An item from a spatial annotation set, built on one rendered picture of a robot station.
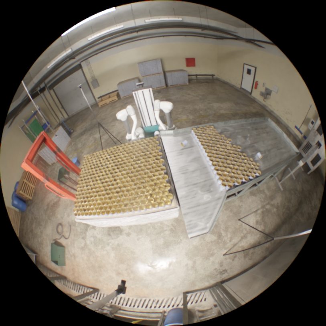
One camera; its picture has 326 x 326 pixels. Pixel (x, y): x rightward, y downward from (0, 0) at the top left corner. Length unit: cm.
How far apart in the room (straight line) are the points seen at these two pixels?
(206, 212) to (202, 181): 37
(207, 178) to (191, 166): 26
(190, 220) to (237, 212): 156
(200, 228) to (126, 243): 171
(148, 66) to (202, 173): 717
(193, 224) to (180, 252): 118
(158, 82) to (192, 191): 743
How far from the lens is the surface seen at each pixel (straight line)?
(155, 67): 784
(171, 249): 232
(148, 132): 252
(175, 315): 263
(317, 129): 513
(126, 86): 795
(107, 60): 967
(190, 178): 137
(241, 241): 263
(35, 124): 971
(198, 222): 123
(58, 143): 610
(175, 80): 825
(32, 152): 173
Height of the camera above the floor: 229
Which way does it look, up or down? 54 degrees down
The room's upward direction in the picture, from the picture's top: 14 degrees counter-clockwise
